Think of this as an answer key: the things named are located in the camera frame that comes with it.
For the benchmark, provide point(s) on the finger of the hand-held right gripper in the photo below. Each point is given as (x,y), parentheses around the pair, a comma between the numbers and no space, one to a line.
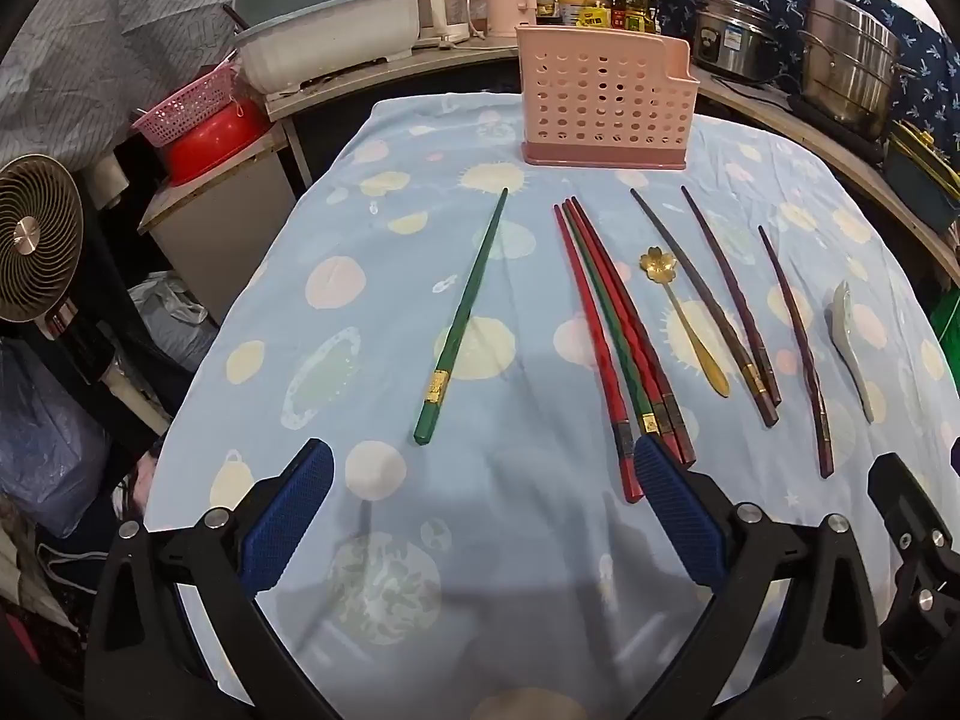
(919,510)

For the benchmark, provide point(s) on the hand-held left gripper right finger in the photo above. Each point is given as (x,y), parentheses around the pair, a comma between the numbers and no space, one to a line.
(679,514)

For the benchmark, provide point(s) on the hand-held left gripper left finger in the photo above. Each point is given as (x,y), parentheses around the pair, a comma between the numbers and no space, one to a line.
(289,517)

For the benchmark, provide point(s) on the red chopstick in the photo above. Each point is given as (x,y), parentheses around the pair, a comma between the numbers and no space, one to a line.
(631,330)
(593,345)

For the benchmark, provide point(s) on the pale ceramic spoon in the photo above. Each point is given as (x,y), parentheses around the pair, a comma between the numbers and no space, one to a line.
(846,330)

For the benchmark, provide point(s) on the green chopstick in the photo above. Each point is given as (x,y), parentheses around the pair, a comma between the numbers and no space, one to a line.
(461,315)
(609,315)

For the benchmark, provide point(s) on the purple chopstick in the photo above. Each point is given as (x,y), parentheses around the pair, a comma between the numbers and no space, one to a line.
(796,322)

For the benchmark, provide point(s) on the brown chopstick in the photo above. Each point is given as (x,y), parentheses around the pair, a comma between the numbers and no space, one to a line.
(729,292)

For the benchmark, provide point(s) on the pink perforated utensil holder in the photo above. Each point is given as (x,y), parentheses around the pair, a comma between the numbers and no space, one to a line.
(600,90)

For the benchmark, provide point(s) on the blue printed tablecloth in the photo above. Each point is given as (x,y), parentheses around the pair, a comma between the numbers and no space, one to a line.
(375,360)

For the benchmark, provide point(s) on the green bag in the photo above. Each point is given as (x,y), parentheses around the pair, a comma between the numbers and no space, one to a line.
(946,322)

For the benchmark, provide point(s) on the grey plastic bag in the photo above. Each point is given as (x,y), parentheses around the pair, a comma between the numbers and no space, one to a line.
(169,315)

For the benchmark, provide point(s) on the gold flower spoon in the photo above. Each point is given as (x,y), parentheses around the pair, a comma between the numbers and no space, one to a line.
(658,264)

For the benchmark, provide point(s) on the blue plastic bag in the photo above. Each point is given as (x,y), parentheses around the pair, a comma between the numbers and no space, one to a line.
(45,442)

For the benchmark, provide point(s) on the small beige cabinet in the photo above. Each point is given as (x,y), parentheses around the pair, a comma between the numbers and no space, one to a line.
(225,240)

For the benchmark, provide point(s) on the stack of yellow teal bowls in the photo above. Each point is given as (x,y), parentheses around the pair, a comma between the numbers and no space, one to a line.
(926,180)

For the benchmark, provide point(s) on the beige countertop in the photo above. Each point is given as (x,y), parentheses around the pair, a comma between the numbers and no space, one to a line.
(840,172)

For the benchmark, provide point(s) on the round desk fan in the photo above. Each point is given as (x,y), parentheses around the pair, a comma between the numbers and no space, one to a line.
(34,240)

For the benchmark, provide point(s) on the red plastic basin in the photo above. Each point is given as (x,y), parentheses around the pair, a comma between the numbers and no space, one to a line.
(214,146)

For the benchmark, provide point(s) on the black induction cooker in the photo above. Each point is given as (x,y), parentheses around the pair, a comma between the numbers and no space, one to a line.
(825,124)

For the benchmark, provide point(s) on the pink plastic basket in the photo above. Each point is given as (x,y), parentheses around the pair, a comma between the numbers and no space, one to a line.
(187,105)

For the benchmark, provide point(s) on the grey wooden shelf unit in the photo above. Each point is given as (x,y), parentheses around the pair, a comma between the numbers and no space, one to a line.
(352,86)

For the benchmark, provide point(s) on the stacked steel steamer pot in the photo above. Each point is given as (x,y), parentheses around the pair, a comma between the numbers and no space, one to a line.
(851,64)

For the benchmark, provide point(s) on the white dish tub teal lid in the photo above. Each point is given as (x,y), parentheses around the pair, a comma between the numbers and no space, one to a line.
(330,45)

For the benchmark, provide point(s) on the steel rice cooker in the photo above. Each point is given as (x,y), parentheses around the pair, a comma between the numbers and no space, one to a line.
(739,37)

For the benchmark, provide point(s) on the yellow food box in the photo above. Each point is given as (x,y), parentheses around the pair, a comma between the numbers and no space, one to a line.
(596,16)

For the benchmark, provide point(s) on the cooking oil bottle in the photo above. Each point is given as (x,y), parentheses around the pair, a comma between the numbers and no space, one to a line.
(641,7)

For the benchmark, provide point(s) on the grey patterned sheet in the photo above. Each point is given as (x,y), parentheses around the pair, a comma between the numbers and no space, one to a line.
(112,37)

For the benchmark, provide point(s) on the dark sauce bottle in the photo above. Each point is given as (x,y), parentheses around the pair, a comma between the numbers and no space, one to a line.
(615,4)

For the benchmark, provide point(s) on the yellow tin can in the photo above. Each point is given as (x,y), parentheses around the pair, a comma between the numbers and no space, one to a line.
(571,9)

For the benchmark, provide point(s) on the pink electric kettle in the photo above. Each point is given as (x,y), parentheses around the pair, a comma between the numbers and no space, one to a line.
(510,0)

